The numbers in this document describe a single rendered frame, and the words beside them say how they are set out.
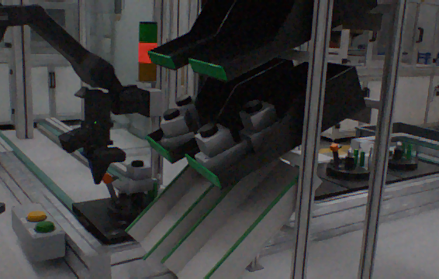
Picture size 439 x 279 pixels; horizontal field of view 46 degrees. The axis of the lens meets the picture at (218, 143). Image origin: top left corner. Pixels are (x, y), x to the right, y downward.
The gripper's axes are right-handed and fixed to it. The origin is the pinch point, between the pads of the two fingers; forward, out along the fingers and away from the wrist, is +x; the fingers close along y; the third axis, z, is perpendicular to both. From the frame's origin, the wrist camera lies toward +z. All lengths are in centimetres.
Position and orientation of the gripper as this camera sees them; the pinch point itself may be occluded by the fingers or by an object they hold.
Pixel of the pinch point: (97, 169)
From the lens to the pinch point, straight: 119.5
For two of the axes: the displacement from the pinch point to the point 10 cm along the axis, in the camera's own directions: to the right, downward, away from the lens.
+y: 5.5, 2.2, -8.0
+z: -8.3, 0.8, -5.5
